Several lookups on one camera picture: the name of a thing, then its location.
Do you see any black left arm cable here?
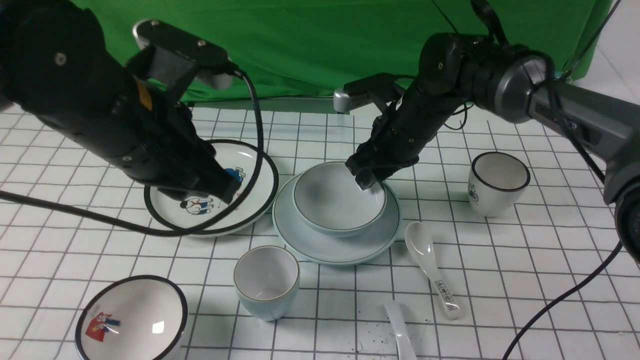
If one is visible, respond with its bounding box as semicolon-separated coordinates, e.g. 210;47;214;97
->
0;70;266;237

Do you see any plain white spoon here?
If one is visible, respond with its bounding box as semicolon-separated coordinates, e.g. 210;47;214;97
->
384;301;418;360

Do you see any pale blue cup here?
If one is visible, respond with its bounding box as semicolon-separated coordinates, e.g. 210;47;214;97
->
233;245;301;322

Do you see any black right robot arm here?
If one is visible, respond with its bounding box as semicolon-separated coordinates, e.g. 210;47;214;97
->
333;0;640;260

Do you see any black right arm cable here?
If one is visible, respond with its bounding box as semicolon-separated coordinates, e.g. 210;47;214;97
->
501;240;626;360

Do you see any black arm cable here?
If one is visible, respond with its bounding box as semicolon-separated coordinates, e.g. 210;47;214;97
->
501;240;626;360
0;70;266;237

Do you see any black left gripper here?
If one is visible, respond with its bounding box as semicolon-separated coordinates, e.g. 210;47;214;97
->
109;80;242;204

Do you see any white grid tablecloth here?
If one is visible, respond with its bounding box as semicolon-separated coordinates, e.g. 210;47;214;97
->
0;105;639;360

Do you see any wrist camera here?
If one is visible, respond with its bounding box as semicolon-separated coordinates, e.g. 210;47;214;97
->
333;73;405;114
126;19;237;102

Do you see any pale blue bowl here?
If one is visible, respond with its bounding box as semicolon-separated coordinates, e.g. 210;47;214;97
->
292;161;387;238

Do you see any green backdrop cloth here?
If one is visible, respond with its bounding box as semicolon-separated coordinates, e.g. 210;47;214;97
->
70;0;615;108

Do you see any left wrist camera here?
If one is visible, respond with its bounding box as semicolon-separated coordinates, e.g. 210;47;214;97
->
126;19;237;102

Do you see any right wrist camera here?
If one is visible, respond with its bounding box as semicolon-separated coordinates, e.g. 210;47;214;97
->
333;73;405;114

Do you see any black-rimmed cartoon plate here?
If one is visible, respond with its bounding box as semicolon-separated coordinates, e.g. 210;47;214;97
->
143;139;280;239

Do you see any white spoon with label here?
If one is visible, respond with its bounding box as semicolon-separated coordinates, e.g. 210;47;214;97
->
404;221;463;321

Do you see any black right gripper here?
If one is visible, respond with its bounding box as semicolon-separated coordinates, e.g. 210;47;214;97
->
345;85;463;191

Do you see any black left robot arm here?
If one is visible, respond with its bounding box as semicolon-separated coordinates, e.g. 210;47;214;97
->
1;0;241;204

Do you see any black-rimmed white cup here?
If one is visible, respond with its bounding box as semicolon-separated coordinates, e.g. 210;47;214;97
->
467;152;531;218

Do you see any pale blue plate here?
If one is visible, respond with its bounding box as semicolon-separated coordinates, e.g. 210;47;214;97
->
272;175;402;266

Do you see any black-rimmed cartoon bowl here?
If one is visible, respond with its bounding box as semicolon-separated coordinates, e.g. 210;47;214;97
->
74;275;189;360

